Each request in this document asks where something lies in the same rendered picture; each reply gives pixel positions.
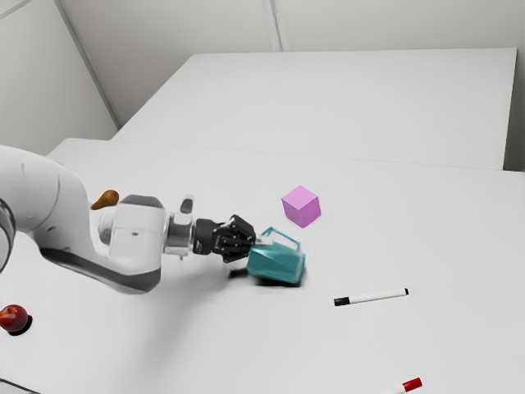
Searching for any red apple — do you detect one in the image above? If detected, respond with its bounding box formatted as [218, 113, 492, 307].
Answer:
[0, 304, 29, 332]

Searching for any brown pear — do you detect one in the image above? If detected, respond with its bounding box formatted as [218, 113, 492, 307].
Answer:
[90, 190, 121, 211]

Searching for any teal faceted mug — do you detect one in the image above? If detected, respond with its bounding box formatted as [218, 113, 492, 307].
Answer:
[246, 226, 307, 286]

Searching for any white marker with black cap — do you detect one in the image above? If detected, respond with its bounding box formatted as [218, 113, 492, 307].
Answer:
[333, 287, 410, 308]

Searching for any pink cube block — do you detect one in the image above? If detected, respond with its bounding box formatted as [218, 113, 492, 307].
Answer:
[281, 185, 322, 227]

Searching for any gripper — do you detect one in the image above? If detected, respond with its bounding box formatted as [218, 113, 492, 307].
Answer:
[191, 213, 258, 264]

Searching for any white marker with red cap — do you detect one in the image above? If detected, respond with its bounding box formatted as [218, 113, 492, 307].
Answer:
[379, 377, 423, 394]

